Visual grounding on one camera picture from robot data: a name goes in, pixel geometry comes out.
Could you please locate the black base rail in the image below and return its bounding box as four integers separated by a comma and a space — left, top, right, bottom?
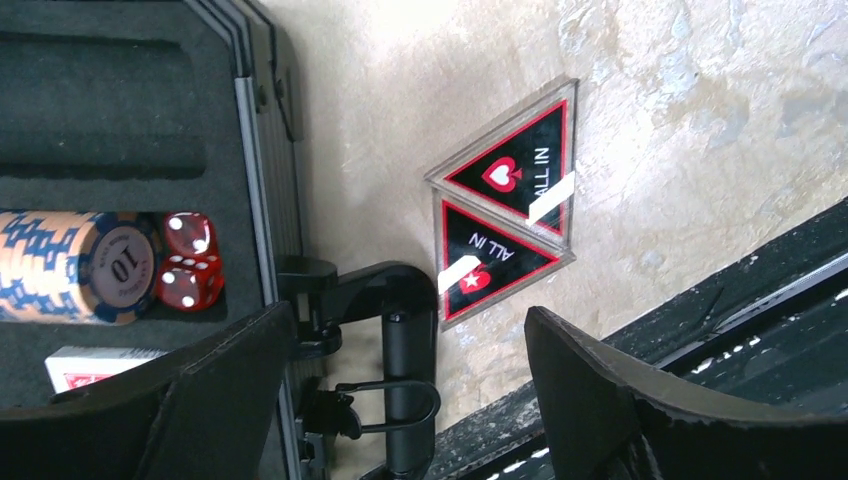
360, 197, 848, 480

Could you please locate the black poker set case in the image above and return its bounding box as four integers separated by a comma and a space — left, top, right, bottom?
0, 0, 443, 480

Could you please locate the red die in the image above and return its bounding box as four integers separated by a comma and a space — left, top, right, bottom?
156, 255, 225, 312
163, 211, 219, 257

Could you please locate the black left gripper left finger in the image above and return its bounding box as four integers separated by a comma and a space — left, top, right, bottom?
1, 302, 295, 479

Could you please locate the red card deck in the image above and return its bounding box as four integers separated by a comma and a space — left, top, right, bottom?
44, 346, 167, 394

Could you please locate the tan blue poker chip roll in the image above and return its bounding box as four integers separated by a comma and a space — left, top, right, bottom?
1, 209, 163, 325

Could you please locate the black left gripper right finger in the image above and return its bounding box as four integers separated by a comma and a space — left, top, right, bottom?
524, 306, 847, 479

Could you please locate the triangular all-in button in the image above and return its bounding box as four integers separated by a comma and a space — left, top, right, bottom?
433, 190, 575, 331
425, 75, 580, 251

